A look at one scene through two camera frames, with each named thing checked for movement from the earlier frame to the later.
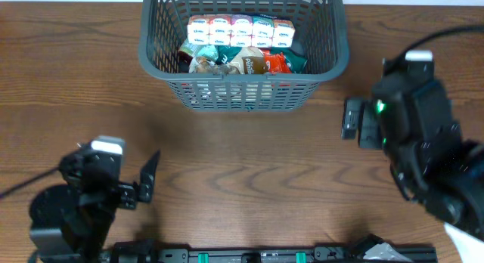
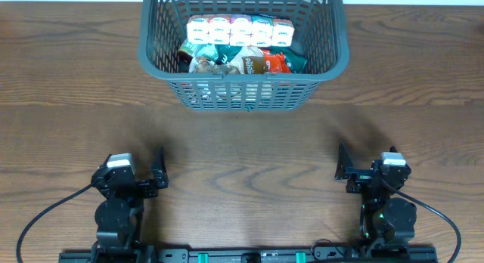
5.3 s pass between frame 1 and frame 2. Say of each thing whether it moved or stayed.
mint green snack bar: stayed
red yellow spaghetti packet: stayed
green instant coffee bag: stayed
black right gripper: moved
